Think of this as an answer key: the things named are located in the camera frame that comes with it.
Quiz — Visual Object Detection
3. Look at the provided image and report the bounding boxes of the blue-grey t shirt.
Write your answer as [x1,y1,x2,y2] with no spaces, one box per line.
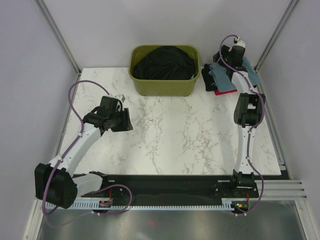
[209,56,261,92]

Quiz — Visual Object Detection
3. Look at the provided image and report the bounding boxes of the black t shirt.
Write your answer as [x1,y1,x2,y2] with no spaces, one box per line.
[201,63,218,92]

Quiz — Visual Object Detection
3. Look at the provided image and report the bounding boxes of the red t shirt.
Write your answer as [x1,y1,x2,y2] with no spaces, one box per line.
[213,89,237,96]

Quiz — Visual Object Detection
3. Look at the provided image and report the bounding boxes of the olive green plastic bin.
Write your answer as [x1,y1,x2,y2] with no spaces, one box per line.
[128,45,201,97]

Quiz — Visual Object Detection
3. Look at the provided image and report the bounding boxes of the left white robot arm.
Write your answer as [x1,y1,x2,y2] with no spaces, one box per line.
[34,94,133,209]

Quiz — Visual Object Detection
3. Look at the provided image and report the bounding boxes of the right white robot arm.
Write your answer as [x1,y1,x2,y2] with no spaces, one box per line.
[215,42,265,197]

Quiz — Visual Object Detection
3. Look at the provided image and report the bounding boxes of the black clothes in bin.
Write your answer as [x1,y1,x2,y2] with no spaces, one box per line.
[132,45,196,80]

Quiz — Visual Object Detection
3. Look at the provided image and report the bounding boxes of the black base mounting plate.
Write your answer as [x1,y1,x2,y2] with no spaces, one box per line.
[87,175,259,207]

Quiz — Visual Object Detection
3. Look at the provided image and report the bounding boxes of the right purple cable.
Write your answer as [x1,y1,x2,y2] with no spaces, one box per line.
[219,35,266,217]

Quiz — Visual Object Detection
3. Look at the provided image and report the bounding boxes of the purple cable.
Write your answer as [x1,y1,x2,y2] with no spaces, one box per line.
[41,80,133,229]
[219,35,266,217]

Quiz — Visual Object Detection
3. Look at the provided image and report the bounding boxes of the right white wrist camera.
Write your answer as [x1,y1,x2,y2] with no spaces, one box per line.
[232,36,246,49]

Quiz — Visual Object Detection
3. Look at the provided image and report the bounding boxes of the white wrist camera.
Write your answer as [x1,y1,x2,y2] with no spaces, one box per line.
[114,94,126,103]
[232,36,246,49]

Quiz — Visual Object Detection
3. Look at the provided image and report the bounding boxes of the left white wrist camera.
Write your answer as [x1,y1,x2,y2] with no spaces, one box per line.
[114,94,126,103]

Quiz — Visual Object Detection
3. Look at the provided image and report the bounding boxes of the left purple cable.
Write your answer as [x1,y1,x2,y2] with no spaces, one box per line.
[41,80,133,229]

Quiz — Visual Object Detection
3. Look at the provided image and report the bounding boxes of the right aluminium frame post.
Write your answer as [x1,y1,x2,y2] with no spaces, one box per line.
[254,0,300,73]

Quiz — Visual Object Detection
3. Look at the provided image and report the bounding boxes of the aluminium frame post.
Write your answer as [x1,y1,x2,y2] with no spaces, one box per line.
[34,0,82,76]
[254,0,300,73]

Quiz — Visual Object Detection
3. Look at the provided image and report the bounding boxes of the left aluminium frame post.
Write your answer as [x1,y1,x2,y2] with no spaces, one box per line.
[34,0,82,76]

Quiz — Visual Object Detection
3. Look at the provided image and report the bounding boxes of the front aluminium rail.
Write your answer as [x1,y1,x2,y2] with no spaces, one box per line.
[261,180,307,201]

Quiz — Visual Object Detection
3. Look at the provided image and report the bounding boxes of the white slotted cable duct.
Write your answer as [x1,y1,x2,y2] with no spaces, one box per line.
[47,198,251,212]

